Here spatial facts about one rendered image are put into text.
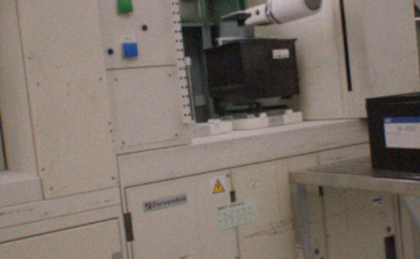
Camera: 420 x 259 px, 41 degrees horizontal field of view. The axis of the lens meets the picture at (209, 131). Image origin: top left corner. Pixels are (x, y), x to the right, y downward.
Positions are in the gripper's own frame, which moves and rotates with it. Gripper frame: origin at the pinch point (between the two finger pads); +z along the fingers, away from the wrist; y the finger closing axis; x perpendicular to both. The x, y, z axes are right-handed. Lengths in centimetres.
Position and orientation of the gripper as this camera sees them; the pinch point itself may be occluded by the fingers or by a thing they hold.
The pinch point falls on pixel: (246, 20)
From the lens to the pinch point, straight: 184.1
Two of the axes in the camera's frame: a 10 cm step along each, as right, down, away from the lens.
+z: -5.2, 0.1, 8.6
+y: 8.5, -1.1, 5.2
